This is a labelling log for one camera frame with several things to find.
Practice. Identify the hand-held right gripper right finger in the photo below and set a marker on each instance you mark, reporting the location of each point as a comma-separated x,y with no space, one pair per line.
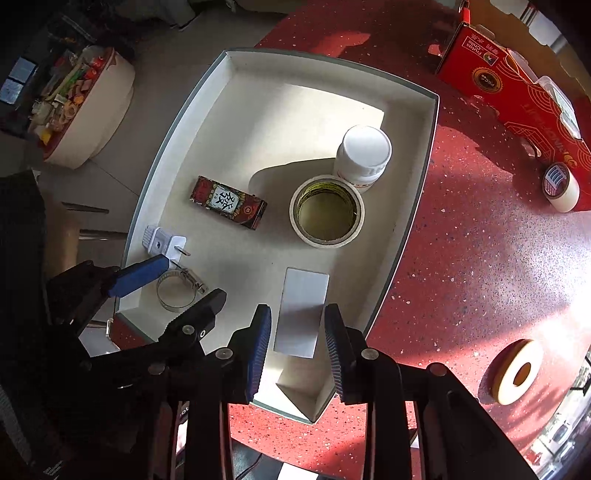
333,350

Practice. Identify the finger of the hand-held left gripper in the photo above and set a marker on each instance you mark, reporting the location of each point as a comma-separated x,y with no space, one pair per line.
203,309
138,274

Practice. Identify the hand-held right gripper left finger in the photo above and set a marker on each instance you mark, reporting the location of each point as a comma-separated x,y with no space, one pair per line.
258,350

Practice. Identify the white plug adapter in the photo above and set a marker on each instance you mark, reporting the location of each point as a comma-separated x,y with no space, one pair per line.
161,240

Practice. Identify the white box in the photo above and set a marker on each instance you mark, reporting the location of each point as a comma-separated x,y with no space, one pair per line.
300,314

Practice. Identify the plain masking tape roll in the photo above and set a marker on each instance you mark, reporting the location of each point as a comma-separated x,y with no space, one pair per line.
323,243

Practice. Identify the dark patterned small box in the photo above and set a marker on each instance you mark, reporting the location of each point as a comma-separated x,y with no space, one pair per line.
221,201

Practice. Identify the white shallow tray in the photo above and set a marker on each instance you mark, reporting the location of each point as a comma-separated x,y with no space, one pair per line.
207,138

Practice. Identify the white plastic bottle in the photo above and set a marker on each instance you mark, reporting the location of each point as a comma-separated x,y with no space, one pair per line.
364,147

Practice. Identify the red cardboard box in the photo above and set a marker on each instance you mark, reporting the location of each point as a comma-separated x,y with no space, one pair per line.
508,92

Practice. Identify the wooden stool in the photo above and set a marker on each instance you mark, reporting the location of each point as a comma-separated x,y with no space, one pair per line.
64,240

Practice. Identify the black fabric bag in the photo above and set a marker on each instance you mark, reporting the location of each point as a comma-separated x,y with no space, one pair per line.
18,240

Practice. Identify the round bin of toys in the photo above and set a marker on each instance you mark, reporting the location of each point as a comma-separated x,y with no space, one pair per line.
101,120

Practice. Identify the clutter of small colourful items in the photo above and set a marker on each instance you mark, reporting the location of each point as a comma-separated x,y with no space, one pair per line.
69,92

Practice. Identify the thick tan tape roll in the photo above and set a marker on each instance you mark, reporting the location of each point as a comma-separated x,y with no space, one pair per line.
535,355

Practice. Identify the masking tape roll striped core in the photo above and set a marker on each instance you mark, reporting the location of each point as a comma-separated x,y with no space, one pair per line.
570,194

